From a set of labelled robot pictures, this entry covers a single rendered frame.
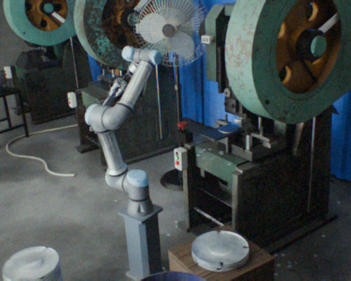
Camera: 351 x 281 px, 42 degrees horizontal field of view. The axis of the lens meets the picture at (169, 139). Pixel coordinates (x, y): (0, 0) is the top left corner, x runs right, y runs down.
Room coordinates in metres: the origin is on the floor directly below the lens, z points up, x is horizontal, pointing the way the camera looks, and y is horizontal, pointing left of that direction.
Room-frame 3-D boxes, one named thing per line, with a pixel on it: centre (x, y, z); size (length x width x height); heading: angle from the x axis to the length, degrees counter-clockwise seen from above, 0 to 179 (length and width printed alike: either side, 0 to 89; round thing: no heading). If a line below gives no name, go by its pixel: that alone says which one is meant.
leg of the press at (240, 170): (2.51, -0.74, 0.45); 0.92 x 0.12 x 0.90; 124
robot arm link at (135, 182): (2.25, 0.19, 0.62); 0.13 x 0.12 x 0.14; 52
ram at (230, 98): (2.63, -0.44, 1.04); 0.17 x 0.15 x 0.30; 124
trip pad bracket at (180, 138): (2.78, -0.11, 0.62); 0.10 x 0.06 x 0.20; 34
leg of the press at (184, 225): (2.95, -0.44, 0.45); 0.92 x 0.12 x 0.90; 124
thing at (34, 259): (1.99, 0.77, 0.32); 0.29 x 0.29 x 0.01
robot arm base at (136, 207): (2.25, 0.19, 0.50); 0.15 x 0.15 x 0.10
